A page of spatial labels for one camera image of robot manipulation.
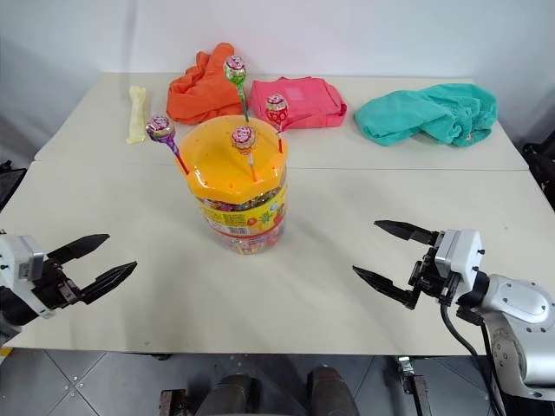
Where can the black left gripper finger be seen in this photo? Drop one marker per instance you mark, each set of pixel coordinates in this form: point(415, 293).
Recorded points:
point(80, 246)
point(106, 281)

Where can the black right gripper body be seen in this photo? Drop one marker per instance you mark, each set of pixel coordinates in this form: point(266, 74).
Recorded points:
point(431, 277)

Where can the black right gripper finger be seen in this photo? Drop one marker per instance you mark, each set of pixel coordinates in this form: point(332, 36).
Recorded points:
point(386, 284)
point(409, 230)

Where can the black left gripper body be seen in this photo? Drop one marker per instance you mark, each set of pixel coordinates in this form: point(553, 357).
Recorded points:
point(56, 287)

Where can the purple-wrapped lollipop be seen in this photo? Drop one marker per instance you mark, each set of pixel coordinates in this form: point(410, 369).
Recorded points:
point(159, 128)

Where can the yellow-lidded clear lollipop jar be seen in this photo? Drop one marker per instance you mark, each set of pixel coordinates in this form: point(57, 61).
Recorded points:
point(236, 190)

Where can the red-wrapped lollipop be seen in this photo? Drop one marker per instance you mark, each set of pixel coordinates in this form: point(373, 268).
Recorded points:
point(276, 112)

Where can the pink-wrapped orange-stick lollipop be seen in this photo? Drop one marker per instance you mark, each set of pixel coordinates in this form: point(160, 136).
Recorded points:
point(243, 136)

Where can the green-wrapped lollipop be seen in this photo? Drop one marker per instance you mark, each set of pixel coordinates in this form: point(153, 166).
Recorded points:
point(235, 69)

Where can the black equipment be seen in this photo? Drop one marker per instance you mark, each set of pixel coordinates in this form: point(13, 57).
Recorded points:
point(542, 164)
point(11, 182)

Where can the teal cloth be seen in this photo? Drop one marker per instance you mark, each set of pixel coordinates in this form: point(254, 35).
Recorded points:
point(427, 112)

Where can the cream plastic packet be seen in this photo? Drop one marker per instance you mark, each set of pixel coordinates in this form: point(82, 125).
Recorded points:
point(137, 115)

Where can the pink folded cloth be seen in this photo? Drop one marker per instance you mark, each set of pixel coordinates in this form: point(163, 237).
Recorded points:
point(303, 102)

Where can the orange cloth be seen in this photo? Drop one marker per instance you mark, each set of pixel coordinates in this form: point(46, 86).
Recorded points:
point(201, 93)

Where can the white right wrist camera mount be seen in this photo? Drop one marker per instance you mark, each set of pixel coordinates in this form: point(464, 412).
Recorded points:
point(461, 255)

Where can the metal table bracket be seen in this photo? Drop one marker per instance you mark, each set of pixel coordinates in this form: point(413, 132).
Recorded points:
point(414, 385)
point(172, 403)

